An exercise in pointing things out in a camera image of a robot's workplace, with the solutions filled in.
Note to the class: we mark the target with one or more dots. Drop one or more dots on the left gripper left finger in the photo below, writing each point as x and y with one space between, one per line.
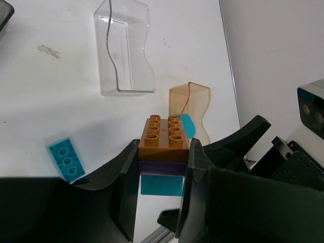
99 207

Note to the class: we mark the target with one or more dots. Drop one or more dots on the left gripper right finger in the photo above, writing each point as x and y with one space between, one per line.
215 208

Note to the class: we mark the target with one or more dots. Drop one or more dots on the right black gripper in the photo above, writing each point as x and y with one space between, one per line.
285 166

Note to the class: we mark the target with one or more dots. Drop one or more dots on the small teal lego brick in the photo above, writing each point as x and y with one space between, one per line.
161 185

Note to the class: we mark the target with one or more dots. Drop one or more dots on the thin purple lego plate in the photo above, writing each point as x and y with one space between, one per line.
162 168

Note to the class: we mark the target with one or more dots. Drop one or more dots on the orange lego brick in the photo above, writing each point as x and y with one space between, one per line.
163 140

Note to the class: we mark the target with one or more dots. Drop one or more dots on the teal rounded lego brick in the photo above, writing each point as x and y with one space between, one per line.
188 125

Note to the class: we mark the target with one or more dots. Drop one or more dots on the amber plastic container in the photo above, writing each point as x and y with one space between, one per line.
193 99

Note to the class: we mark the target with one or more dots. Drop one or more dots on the teal flat lego brick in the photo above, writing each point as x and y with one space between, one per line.
65 157

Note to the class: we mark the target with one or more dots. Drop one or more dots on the clear plastic container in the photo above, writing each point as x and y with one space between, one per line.
122 28

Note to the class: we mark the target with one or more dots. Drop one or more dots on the smoky grey plastic container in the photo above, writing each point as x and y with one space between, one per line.
7 11

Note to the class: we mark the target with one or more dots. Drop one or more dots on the side aluminium rail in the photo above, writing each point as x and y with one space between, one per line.
230 62

